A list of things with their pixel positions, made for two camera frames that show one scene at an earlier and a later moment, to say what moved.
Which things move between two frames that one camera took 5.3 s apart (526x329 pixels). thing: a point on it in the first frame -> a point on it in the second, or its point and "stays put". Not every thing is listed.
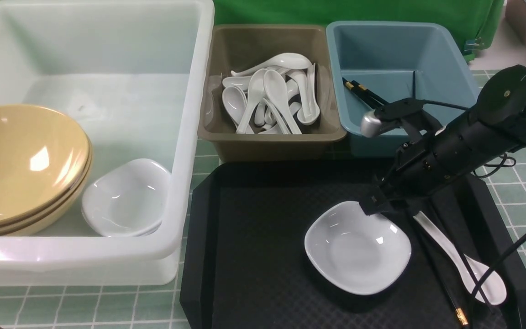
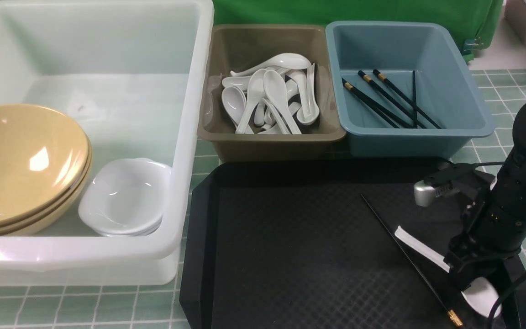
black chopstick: x=362 y=88 -> x=390 y=98
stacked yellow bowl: x=29 y=167 stays put
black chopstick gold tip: x=460 y=311 -> x=378 y=74
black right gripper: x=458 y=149 -> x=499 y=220
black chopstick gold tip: x=466 y=262 -> x=452 y=314
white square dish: x=357 y=253 -> x=127 y=198
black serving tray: x=246 y=266 stays put
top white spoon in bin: x=286 y=61 stays put
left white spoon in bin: x=235 y=102 stays put
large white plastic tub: x=137 y=76 stays put
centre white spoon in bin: x=276 y=90 stays put
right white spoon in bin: x=315 y=110 stays put
